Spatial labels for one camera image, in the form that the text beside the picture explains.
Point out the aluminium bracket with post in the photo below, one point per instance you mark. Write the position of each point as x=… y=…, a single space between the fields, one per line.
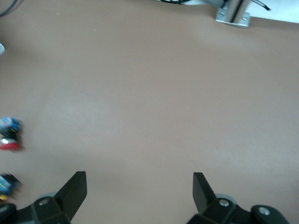
x=230 y=14

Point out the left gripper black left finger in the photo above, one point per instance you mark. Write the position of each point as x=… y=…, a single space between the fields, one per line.
x=67 y=198

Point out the white table edge strip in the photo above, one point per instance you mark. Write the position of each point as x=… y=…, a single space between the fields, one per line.
x=280 y=11

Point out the red yellow emergency stop button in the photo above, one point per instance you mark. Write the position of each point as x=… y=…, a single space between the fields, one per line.
x=5 y=184

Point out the red push button blue block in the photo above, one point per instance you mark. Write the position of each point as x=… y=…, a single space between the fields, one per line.
x=10 y=134

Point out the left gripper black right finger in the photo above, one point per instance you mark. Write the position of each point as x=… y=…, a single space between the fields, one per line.
x=205 y=200

